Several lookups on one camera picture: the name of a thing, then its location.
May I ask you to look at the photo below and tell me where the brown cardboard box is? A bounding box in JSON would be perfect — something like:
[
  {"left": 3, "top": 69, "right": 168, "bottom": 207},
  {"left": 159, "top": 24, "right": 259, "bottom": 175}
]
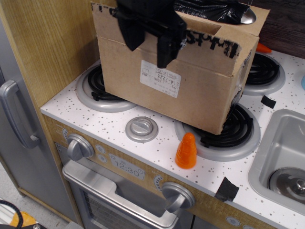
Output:
[{"left": 91, "top": 0, "right": 269, "bottom": 135}]

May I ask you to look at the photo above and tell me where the orange object on floor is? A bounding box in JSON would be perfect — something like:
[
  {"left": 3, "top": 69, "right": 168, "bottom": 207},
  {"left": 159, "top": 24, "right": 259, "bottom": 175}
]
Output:
[{"left": 10, "top": 211, "right": 36, "bottom": 227}]

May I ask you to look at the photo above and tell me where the silver round stovetop knob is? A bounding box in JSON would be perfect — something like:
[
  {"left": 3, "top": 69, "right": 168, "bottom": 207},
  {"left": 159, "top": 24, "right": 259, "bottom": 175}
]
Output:
[{"left": 125, "top": 116, "right": 159, "bottom": 143}]

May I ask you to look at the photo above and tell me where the orange toy carrot cone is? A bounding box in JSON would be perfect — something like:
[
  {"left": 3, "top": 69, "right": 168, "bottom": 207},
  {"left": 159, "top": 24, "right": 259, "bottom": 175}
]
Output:
[{"left": 175, "top": 133, "right": 197, "bottom": 169}]

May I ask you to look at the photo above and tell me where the black tape piece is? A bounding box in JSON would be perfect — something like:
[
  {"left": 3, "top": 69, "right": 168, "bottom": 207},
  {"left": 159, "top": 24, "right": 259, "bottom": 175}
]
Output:
[
  {"left": 261, "top": 95, "right": 276, "bottom": 109},
  {"left": 214, "top": 177, "right": 239, "bottom": 202}
]

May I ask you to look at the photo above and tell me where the light blue object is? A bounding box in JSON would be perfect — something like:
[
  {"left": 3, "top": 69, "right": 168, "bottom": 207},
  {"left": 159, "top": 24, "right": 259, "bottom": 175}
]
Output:
[{"left": 301, "top": 76, "right": 305, "bottom": 90}]

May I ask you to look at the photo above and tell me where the left silver oven knob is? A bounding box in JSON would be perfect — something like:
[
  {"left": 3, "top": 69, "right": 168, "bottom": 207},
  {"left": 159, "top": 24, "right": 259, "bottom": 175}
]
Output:
[{"left": 67, "top": 134, "right": 94, "bottom": 161}]

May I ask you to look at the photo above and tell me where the grey fridge door handle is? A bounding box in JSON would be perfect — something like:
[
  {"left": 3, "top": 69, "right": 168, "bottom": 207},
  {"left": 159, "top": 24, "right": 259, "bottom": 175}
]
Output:
[{"left": 0, "top": 80, "right": 40, "bottom": 149}]

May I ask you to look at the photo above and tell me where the grey toy fridge door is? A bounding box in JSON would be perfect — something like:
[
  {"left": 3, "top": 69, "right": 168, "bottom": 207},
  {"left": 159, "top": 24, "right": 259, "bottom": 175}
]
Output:
[{"left": 0, "top": 26, "right": 79, "bottom": 223}]

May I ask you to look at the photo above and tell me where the front left stove burner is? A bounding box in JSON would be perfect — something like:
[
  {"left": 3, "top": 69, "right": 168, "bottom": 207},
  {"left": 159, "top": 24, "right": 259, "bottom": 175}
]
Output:
[{"left": 76, "top": 63, "right": 136, "bottom": 113}]

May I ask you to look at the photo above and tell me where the right silver oven knob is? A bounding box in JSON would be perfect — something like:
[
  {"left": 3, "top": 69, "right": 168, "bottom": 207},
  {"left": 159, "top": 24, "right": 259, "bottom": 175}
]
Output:
[{"left": 162, "top": 182, "right": 195, "bottom": 213}]

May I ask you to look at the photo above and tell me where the spoon taped on back flap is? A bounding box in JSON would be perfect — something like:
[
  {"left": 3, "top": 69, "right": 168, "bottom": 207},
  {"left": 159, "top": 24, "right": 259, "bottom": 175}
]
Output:
[{"left": 174, "top": 0, "right": 256, "bottom": 25}]

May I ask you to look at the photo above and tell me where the silver oven door handle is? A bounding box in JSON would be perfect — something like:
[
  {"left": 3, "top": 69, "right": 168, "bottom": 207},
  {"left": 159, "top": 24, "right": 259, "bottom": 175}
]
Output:
[{"left": 62, "top": 161, "right": 181, "bottom": 229}]

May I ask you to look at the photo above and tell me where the silver oven knob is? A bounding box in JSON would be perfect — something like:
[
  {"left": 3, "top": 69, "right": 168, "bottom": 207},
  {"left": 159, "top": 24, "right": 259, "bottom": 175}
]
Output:
[
  {"left": 162, "top": 182, "right": 195, "bottom": 213},
  {"left": 67, "top": 134, "right": 94, "bottom": 161}
]

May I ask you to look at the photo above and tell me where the black tape piece back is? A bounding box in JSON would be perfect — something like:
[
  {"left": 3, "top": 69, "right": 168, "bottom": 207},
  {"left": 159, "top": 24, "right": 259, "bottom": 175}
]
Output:
[{"left": 261, "top": 95, "right": 276, "bottom": 109}]

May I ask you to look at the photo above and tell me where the black tape piece front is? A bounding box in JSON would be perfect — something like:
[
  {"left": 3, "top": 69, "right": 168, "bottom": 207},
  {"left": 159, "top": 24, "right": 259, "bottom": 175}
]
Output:
[{"left": 214, "top": 177, "right": 239, "bottom": 202}]

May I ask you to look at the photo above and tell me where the orange carrot behind box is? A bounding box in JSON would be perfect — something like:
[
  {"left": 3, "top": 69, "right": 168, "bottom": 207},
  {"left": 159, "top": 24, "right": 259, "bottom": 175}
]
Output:
[{"left": 256, "top": 43, "right": 272, "bottom": 53}]

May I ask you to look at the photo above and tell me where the stove burner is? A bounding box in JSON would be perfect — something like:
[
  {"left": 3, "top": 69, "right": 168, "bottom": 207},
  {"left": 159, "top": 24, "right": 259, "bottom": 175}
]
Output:
[
  {"left": 76, "top": 63, "right": 136, "bottom": 113},
  {"left": 244, "top": 52, "right": 285, "bottom": 96},
  {"left": 174, "top": 104, "right": 261, "bottom": 162}
]

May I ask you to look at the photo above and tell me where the black cable on floor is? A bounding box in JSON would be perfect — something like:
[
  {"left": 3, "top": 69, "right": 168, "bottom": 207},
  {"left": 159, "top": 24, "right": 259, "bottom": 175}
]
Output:
[{"left": 0, "top": 199, "right": 24, "bottom": 227}]

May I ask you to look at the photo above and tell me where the back right stove burner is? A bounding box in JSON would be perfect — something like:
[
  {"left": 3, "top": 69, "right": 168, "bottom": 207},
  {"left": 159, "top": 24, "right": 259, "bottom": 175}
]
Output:
[{"left": 244, "top": 52, "right": 285, "bottom": 96}]

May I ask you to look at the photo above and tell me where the grey toy sink basin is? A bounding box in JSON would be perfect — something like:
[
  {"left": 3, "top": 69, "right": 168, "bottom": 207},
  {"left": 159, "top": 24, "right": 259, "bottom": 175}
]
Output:
[{"left": 248, "top": 109, "right": 305, "bottom": 215}]

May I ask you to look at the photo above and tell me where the front right stove burner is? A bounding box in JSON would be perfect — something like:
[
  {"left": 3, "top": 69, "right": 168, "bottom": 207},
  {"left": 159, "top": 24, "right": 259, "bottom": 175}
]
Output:
[{"left": 174, "top": 104, "right": 261, "bottom": 162}]

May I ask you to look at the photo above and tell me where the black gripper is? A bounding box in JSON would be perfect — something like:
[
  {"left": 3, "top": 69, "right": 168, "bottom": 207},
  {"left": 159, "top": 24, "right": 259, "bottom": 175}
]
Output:
[{"left": 115, "top": 0, "right": 186, "bottom": 68}]

